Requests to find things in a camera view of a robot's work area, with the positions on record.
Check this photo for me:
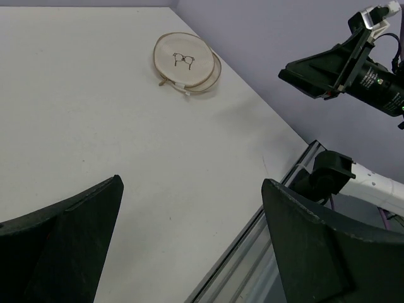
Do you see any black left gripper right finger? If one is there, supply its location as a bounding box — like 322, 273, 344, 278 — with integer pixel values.
261, 179, 403, 302

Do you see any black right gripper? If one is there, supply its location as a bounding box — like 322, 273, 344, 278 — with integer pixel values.
278, 12, 403, 117

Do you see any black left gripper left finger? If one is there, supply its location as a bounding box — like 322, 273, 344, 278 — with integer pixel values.
1, 175, 124, 302

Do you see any white mesh laundry bag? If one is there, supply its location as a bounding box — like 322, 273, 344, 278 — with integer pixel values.
153, 32, 222, 96

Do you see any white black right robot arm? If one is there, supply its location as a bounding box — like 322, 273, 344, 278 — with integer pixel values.
278, 1, 403, 215

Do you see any aluminium table edge rail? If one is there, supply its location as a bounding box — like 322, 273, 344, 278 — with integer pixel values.
182, 140, 326, 303

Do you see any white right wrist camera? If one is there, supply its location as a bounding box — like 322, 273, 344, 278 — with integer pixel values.
360, 1, 401, 42

